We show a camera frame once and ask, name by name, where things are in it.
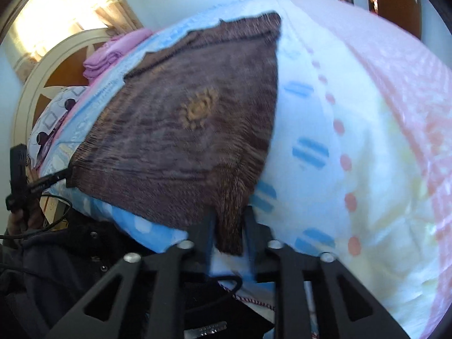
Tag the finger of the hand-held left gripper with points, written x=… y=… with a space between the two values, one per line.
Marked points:
x=53 y=179

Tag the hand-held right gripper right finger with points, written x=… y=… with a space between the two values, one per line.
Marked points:
x=252 y=237

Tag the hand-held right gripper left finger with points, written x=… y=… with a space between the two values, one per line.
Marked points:
x=203 y=237

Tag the brown knitted sweater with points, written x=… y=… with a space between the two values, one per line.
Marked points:
x=176 y=141

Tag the person's left hand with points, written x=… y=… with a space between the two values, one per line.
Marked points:
x=32 y=216

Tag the patterned grey pillow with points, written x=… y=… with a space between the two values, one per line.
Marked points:
x=53 y=113

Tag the cream and wood headboard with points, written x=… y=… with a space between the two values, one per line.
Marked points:
x=53 y=63

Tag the folded pink blanket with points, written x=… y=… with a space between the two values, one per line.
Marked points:
x=113 y=51

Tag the printed bed sheet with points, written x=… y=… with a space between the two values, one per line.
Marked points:
x=353 y=113

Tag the beige patterned curtain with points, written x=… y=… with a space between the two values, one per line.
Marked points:
x=116 y=10

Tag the brown wooden door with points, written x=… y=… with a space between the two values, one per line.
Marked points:
x=395 y=0

